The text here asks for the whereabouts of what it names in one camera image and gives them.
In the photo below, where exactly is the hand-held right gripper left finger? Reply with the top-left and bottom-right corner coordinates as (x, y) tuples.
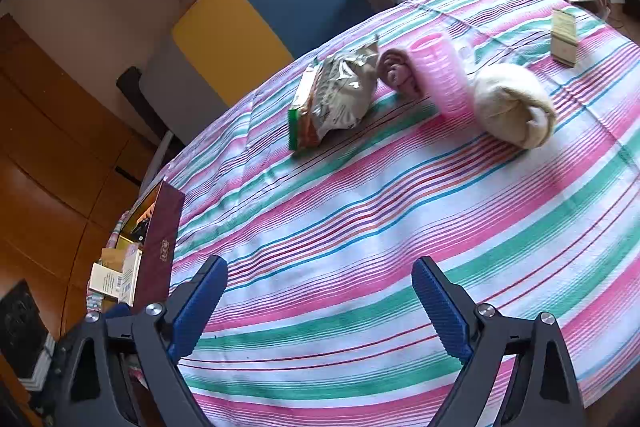
(52, 255), (229, 427)

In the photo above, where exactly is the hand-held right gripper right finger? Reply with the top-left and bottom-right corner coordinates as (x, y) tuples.
(411, 256), (586, 427)

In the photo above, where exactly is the gold tin container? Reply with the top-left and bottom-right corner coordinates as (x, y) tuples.
(85, 178), (186, 315)

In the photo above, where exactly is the tall cream barcode box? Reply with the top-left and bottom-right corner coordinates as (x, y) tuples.
(89, 244), (143, 305)

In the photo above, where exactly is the beige sock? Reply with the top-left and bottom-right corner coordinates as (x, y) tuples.
(471, 63), (557, 150)

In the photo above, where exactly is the pink ribbed plastic cup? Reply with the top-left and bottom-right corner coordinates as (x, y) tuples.
(407, 32), (473, 118)

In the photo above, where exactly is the foil snack bag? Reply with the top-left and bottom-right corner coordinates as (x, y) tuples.
(288, 34), (382, 154)

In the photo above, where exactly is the mauve sock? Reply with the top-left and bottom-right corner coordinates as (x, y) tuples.
(376, 47), (426, 98)

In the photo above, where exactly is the small green cream box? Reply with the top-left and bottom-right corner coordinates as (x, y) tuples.
(550, 8), (579, 68)

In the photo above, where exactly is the striped tablecloth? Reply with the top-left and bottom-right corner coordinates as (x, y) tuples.
(127, 0), (640, 427)

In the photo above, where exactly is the black square object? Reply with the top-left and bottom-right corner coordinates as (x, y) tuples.
(0, 279), (56, 393)

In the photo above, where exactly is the wooden wardrobe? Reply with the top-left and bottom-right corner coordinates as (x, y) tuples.
(0, 12), (168, 358)

